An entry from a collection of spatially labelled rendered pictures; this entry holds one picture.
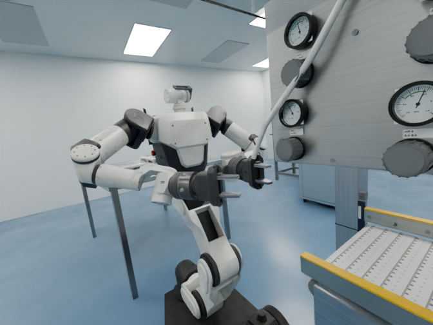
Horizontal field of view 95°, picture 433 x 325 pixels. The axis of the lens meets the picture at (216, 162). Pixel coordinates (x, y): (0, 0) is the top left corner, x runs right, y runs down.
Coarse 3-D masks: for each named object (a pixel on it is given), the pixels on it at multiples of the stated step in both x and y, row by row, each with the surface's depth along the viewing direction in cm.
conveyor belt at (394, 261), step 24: (360, 240) 44; (384, 240) 43; (408, 240) 42; (336, 264) 37; (360, 264) 37; (384, 264) 36; (408, 264) 35; (432, 264) 35; (384, 288) 31; (408, 288) 31; (432, 288) 30
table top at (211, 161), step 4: (132, 160) 287; (136, 160) 281; (208, 160) 204; (212, 160) 201; (216, 160) 198; (220, 160) 200; (112, 164) 259; (116, 164) 254; (208, 164) 190; (212, 164) 193; (152, 176) 153; (156, 176) 155; (148, 180) 151; (152, 180) 153; (104, 188) 141; (108, 188) 133; (112, 188) 135; (116, 188) 136; (120, 188) 138
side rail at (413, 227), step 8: (368, 216) 50; (376, 216) 48; (384, 216) 47; (392, 216) 46; (384, 224) 47; (392, 224) 46; (400, 224) 45; (408, 224) 44; (416, 224) 42; (424, 224) 41; (408, 232) 44; (416, 232) 43; (424, 232) 42; (432, 232) 41
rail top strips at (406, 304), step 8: (368, 208) 50; (400, 216) 44; (408, 216) 44; (432, 224) 40; (304, 256) 35; (312, 256) 35; (320, 264) 32; (328, 264) 32; (336, 272) 30; (344, 272) 30; (352, 280) 29; (360, 280) 29; (368, 288) 27; (376, 288) 27; (384, 296) 26; (392, 296) 26; (400, 296) 25; (400, 304) 24; (408, 304) 24; (416, 304) 24; (416, 312) 23; (424, 312) 23; (432, 312) 23; (432, 320) 22
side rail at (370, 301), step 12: (312, 264) 34; (312, 276) 34; (324, 276) 32; (336, 276) 30; (336, 288) 31; (348, 288) 29; (360, 288) 28; (360, 300) 28; (372, 300) 27; (384, 300) 26; (372, 312) 27; (384, 312) 26; (396, 312) 25; (408, 312) 24; (396, 324) 25; (408, 324) 24; (420, 324) 23; (432, 324) 22
